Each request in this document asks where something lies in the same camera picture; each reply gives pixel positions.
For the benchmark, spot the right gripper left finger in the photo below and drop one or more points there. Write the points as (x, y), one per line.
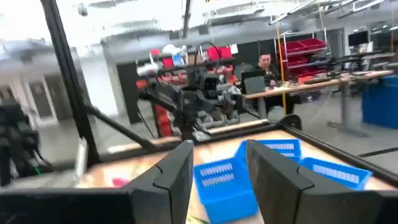
(174, 186)

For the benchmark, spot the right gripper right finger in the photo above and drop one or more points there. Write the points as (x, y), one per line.
(273, 186)

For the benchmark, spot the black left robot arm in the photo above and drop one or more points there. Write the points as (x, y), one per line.
(189, 102)

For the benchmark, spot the blue plastic basket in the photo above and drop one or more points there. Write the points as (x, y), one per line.
(286, 149)
(224, 199)
(335, 174)

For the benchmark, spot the white tag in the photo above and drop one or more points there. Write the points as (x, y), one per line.
(81, 158)

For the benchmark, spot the dark laptop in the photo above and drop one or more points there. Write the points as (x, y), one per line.
(253, 84)

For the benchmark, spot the wooden desk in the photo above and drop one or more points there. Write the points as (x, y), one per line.
(311, 85)

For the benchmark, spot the person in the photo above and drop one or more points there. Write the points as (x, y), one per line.
(265, 62)

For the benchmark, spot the blue bin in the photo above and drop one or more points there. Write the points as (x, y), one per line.
(381, 102)

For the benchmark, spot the rack with red bins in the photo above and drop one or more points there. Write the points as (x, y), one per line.
(306, 45)

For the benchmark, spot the black equipment stand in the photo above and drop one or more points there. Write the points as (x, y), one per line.
(15, 140)

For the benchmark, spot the black monitor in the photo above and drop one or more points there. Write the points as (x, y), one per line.
(358, 38)

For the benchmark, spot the black aluminium table frame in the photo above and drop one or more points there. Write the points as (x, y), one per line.
(66, 77)

